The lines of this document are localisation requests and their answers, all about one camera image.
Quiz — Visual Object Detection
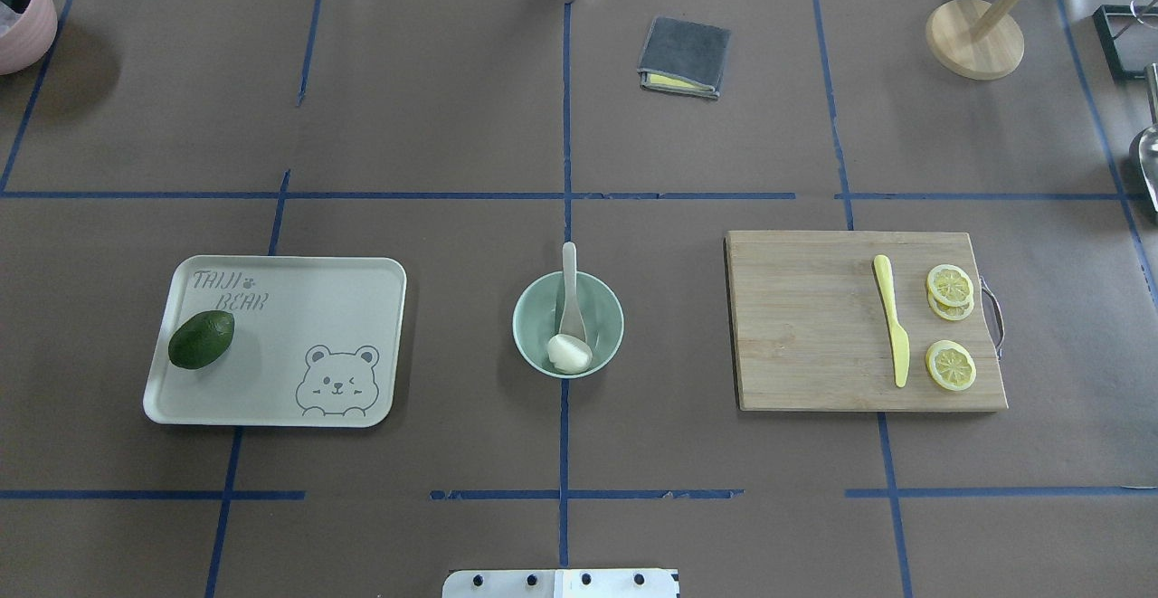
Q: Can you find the light green ceramic bowl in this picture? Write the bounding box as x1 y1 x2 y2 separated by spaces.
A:
512 271 624 379

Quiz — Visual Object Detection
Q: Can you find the lower yellow lemon slice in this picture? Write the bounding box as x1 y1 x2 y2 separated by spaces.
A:
926 294 973 321

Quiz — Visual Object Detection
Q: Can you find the grey yellow sponge cloth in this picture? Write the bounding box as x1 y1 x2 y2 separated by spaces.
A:
637 16 732 100

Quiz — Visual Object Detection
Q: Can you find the wooden mug tree stand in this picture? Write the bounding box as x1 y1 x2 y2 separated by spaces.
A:
924 0 1025 81

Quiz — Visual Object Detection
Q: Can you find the green lime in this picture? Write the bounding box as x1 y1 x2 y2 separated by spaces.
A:
168 309 235 370

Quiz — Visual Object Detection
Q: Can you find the metal scoop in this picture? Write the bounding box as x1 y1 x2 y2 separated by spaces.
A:
1130 63 1158 214

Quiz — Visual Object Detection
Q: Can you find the upper yellow lemon slice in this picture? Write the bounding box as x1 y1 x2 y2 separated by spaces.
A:
925 263 973 307

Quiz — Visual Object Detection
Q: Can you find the white ceramic spoon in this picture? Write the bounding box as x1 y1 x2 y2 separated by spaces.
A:
558 241 587 343

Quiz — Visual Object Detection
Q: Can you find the dark wooden glass tray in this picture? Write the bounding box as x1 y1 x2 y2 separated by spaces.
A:
1092 5 1157 81

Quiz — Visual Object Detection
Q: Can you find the wooden cutting board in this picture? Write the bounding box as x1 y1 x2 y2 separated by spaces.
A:
726 229 1007 413

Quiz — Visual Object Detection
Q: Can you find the yellow lemon slice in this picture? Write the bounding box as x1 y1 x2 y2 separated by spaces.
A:
924 340 977 392
925 263 973 307
926 294 973 321

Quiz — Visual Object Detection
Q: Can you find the pink bowl with ice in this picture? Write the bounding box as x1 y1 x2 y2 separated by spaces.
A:
1 0 58 76

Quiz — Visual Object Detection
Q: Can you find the white steamed bun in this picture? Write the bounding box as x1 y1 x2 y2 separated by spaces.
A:
547 334 594 375

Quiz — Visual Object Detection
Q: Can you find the white rectangular tray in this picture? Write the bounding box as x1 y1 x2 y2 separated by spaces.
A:
142 255 408 428

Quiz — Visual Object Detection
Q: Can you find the yellow plastic knife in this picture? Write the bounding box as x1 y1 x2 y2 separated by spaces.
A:
873 254 911 388

